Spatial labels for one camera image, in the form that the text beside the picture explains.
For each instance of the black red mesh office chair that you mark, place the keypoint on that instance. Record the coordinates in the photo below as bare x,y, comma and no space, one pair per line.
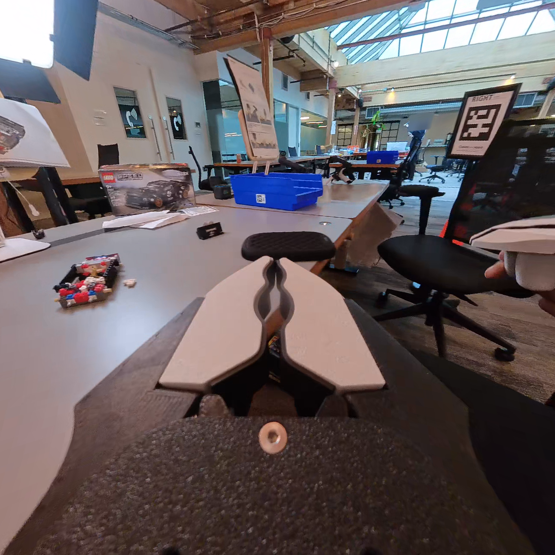
434,260

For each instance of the black lego assembly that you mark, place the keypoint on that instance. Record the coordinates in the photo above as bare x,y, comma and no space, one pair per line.
209,230

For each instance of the person's right hand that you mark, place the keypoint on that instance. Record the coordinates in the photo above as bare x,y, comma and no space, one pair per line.
494,270

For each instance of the white book stand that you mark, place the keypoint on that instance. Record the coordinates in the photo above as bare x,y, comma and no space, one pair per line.
17,250

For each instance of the poster on wooden easel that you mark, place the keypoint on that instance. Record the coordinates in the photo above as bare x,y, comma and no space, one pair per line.
251,108

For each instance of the printed white sheet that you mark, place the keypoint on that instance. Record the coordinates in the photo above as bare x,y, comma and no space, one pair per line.
199,210

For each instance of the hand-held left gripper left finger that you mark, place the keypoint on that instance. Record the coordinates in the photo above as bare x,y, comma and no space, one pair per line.
217,342

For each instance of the partly built lego car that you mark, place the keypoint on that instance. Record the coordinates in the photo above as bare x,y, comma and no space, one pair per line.
87,279

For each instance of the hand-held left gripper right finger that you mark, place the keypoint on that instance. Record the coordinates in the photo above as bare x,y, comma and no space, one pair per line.
334,342

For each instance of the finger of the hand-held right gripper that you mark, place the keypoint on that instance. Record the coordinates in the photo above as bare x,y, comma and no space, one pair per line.
520,234
533,270

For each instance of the lego set box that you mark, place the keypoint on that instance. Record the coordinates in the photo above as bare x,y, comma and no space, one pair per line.
147,189

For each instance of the open instruction booklet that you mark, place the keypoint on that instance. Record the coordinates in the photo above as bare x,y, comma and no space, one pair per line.
30,134

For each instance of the small black box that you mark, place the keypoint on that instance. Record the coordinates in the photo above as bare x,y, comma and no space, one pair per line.
223,191

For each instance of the white paper bags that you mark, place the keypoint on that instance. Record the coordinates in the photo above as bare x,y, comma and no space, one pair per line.
143,220

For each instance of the blue bin with white label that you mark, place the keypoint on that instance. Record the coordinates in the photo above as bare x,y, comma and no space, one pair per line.
277,191

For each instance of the printed marker sign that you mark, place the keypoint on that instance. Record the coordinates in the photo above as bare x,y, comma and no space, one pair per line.
481,121

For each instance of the blue plastic bin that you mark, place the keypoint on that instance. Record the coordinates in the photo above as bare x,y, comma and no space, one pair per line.
381,157

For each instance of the long wooden table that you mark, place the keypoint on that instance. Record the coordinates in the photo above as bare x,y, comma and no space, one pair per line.
347,165

